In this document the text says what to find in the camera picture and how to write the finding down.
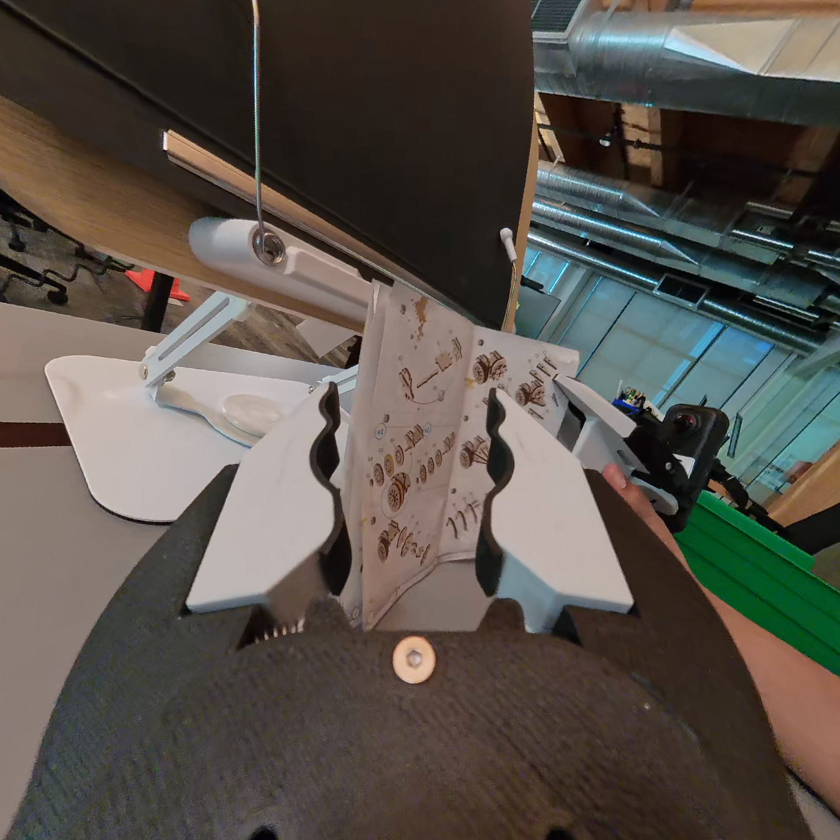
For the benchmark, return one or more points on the grey desk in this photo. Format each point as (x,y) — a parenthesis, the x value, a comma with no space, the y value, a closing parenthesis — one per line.
(52,558)

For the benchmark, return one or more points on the person's right hand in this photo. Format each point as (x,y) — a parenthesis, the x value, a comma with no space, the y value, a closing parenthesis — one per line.
(646,505)

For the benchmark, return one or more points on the blue bin with small parts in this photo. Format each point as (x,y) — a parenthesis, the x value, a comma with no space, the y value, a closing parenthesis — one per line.
(631,401)

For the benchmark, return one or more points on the black office chair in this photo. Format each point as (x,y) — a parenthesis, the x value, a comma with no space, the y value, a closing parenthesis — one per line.
(46,275)

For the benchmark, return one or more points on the green plastic bin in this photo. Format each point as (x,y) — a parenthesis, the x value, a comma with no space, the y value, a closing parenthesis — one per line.
(754,577)

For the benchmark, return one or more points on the black table legs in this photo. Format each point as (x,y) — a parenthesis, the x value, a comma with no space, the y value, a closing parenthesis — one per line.
(157,302)

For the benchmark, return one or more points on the white metal stand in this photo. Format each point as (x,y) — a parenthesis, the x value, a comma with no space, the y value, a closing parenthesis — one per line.
(144,426)

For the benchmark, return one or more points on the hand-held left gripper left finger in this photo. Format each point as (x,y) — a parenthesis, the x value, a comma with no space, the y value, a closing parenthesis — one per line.
(262,525)

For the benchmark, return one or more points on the orange cone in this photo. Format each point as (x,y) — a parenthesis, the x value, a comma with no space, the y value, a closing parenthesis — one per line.
(154,285)

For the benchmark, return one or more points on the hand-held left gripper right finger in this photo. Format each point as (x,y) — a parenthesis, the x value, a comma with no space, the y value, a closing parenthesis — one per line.
(564,525)

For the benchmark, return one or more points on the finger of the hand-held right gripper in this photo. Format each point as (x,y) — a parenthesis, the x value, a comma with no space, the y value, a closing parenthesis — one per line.
(659,495)
(597,420)

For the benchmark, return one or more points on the silver ventilation duct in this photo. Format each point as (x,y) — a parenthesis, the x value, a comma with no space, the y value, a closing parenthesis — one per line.
(689,65)

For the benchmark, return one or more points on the illustrated instruction booklet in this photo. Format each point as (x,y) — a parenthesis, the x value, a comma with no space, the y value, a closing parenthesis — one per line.
(420,407)

